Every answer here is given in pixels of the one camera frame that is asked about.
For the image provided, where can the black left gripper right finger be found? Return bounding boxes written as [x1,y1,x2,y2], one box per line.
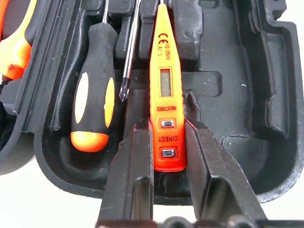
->
[184,118,268,222]

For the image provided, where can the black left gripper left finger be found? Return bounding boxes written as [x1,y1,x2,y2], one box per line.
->
[97,118,154,222]

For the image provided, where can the orange voltage tester pen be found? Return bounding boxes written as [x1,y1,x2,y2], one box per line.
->
[149,0,188,172]

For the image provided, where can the black plastic tool case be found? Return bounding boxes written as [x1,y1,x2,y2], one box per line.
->
[0,0,304,206]

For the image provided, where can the steel phillips screwdriver shaft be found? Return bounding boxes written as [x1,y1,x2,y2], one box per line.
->
[119,0,142,102]

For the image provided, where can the black orange handled screwdriver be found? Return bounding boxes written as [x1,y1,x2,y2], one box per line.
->
[70,0,119,153]

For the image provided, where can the orange black tool handle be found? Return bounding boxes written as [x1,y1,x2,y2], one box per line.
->
[0,0,38,81]

